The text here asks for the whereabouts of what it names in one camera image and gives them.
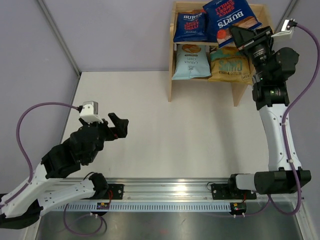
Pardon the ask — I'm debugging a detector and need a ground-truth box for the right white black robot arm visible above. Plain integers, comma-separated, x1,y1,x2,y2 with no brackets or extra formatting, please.
226,26,312,198

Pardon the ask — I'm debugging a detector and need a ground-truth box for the purple cable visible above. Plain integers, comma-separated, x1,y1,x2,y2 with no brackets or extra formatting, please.
242,21,320,217
0,101,108,236

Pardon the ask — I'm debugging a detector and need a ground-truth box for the right aluminium frame post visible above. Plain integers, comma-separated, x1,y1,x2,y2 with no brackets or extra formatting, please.
273,0,299,33

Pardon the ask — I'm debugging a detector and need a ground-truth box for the blue Burts chips bag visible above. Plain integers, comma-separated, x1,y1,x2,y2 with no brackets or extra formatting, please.
206,13,219,43
173,9,208,43
202,0,262,48

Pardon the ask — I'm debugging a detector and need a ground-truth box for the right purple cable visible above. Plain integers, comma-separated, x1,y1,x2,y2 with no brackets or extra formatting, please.
242,21,320,217

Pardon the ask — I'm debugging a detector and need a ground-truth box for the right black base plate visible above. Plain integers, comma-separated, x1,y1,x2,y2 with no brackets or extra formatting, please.
210,183,257,200

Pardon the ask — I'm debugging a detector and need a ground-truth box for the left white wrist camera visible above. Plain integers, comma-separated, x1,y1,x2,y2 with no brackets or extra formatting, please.
79,101,103,124

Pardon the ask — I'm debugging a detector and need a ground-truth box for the left aluminium frame post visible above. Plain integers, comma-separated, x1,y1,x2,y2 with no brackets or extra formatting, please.
35,0,82,79

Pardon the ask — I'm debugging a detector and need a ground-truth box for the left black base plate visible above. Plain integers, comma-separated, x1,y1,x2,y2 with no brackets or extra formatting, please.
84,183,125,200

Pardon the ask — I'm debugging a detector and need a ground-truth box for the large yellow kettle chips bag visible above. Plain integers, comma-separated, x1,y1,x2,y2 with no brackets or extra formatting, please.
208,46,252,85

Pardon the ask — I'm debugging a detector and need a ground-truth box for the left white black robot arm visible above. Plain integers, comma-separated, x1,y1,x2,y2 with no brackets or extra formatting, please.
0,113,129,230

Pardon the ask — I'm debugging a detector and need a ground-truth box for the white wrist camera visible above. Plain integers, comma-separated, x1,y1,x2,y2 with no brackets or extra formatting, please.
79,101,103,124
271,18,298,42

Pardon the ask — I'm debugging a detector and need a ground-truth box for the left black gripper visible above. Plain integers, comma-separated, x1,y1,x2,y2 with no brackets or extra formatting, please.
80,113,129,164

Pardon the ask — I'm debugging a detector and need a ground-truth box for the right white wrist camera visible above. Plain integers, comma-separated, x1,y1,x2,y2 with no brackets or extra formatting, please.
271,18,298,42

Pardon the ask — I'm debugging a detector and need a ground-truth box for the aluminium frame post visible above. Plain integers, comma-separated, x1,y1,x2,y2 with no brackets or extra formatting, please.
273,0,299,33
35,0,82,79

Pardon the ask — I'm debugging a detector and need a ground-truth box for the wooden two-tier shelf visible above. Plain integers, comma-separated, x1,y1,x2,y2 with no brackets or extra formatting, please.
167,1,274,107

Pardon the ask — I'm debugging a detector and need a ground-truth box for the light blue cassava chips bag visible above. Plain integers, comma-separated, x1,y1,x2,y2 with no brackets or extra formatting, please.
172,44,211,80

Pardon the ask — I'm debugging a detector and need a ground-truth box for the white slotted cable duct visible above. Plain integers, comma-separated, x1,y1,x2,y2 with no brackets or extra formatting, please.
55,202,231,213

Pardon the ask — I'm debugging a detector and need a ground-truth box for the aluminium mounting rail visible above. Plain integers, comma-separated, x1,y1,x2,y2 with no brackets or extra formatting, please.
44,177,305,203

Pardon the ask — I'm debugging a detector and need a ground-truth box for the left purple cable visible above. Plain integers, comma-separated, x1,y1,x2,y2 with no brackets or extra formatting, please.
0,101,108,236

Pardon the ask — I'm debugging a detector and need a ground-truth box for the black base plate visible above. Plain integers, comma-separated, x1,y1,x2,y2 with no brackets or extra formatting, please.
84,183,125,200
210,183,257,200

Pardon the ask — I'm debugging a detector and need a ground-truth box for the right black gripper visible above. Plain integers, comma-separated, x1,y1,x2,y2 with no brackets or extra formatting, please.
228,26,274,83

